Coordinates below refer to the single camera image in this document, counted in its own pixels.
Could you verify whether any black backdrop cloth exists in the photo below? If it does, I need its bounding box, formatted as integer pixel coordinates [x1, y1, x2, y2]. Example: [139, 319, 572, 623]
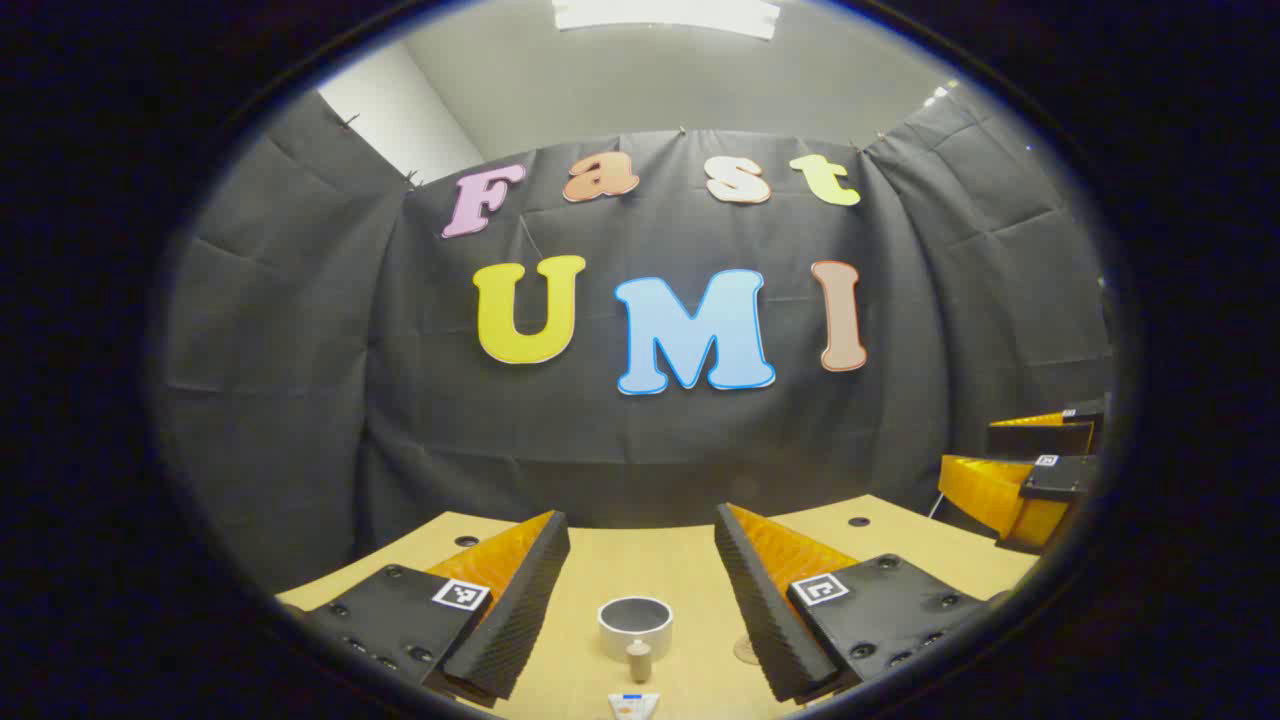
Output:
[150, 90, 1116, 596]

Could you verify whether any light wooden desktop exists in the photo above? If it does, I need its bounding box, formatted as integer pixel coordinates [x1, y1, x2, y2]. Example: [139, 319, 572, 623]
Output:
[275, 493, 1041, 720]

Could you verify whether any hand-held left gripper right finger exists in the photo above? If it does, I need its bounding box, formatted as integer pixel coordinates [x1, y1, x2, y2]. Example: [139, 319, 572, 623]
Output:
[713, 502, 1001, 704]

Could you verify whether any ceiling light panel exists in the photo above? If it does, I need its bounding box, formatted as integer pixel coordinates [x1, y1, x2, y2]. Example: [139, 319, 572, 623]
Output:
[552, 0, 781, 41]

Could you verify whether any white cup with wooden handle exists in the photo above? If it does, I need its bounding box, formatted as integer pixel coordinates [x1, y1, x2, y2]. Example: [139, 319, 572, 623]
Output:
[597, 596, 674, 684]

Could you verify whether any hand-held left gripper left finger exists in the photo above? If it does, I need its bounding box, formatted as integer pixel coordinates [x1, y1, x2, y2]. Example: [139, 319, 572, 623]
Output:
[285, 510, 571, 709]

